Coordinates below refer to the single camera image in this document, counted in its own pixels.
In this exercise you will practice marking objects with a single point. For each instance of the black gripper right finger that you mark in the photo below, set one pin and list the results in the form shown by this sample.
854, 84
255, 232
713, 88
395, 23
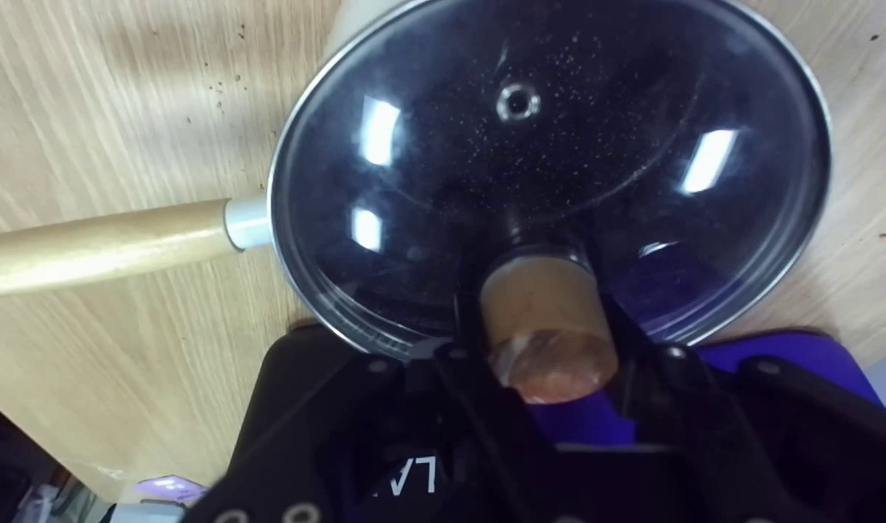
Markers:
669, 392

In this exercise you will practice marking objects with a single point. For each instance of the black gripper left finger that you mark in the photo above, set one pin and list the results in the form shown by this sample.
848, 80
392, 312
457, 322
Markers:
428, 404

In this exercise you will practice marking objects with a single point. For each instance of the glass lid with wooden knob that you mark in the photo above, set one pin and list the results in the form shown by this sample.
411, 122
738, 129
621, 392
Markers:
557, 176

